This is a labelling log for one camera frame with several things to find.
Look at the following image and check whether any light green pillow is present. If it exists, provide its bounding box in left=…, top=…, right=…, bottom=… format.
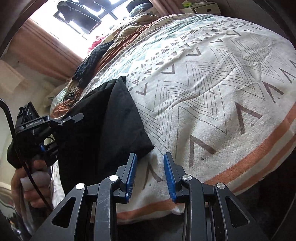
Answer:
left=50, top=87, right=69, bottom=114

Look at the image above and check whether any person left hand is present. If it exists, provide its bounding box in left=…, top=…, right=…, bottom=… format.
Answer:
left=11, top=160, right=52, bottom=216

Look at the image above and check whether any white bedside drawer cabinet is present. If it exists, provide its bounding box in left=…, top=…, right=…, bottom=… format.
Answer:
left=180, top=1, right=221, bottom=16

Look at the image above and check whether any dark knitted sweater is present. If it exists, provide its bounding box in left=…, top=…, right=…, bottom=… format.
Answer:
left=72, top=41, right=114, bottom=89

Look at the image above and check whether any red cloth on sill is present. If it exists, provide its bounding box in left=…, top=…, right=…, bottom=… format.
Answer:
left=88, top=36, right=106, bottom=53

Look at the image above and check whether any pink curtain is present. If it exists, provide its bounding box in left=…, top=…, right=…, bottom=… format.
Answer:
left=149, top=0, right=183, bottom=16
left=8, top=19, right=82, bottom=81

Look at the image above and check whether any dark clothes pile on sill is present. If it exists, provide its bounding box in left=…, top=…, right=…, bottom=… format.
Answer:
left=126, top=0, right=153, bottom=17

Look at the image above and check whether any pink curtain right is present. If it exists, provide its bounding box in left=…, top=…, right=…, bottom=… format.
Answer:
left=149, top=0, right=183, bottom=16

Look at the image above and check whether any pink curtain left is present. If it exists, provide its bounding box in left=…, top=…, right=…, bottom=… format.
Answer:
left=8, top=19, right=82, bottom=81

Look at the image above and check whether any hanging dark garment right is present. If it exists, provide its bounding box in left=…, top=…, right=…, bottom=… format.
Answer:
left=79, top=0, right=112, bottom=11

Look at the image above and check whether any patterned white bed quilt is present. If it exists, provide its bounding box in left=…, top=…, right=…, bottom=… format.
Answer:
left=82, top=14, right=295, bottom=223

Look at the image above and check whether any orange brown blanket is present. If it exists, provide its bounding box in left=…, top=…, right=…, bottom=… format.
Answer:
left=50, top=14, right=172, bottom=118

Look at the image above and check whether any black cable headset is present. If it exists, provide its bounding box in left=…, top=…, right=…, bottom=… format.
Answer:
left=61, top=92, right=77, bottom=106

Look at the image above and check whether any large black jacket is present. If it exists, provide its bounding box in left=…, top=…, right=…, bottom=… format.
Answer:
left=6, top=75, right=155, bottom=195

